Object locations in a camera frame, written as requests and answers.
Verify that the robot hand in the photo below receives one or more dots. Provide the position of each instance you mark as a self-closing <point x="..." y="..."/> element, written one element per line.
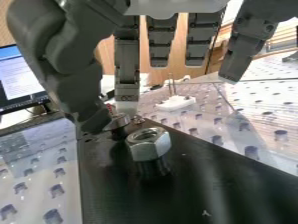
<point x="67" y="50"/>

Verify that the small steel bearing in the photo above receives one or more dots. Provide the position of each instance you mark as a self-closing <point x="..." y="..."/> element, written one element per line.
<point x="118" y="122"/>

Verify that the computer screen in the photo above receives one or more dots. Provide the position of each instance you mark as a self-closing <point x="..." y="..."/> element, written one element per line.
<point x="18" y="80"/>

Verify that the small steel nut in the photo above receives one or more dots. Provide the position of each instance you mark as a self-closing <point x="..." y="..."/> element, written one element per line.
<point x="139" y="119"/>

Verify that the clear box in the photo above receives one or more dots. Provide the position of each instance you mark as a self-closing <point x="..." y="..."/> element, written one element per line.
<point x="40" y="140"/>

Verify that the large steel hex nut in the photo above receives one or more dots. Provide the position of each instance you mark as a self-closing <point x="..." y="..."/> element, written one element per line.
<point x="148" y="144"/>

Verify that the black plate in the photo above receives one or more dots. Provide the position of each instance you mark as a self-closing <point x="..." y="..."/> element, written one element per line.
<point x="200" y="186"/>

